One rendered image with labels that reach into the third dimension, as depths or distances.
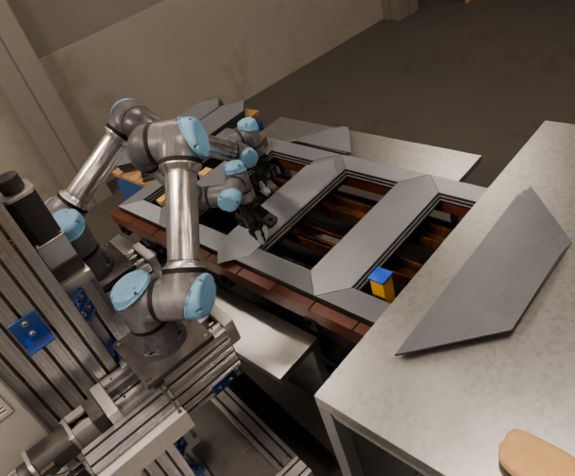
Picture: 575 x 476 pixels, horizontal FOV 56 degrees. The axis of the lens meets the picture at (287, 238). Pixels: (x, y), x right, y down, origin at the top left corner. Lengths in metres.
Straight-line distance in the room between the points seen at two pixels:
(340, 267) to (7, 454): 1.13
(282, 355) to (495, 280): 0.79
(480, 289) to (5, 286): 1.17
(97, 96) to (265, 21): 1.74
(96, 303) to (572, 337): 1.25
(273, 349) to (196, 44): 3.56
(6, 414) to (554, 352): 1.35
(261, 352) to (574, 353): 1.02
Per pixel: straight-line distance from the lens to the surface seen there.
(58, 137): 4.41
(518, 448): 1.18
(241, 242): 2.13
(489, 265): 1.51
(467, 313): 1.40
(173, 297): 1.40
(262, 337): 1.98
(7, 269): 1.51
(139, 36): 4.80
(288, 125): 3.05
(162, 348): 1.54
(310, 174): 2.39
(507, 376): 1.32
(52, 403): 1.75
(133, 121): 1.86
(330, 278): 1.86
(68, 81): 4.62
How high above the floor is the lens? 2.12
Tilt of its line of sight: 38 degrees down
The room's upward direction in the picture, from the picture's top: 18 degrees counter-clockwise
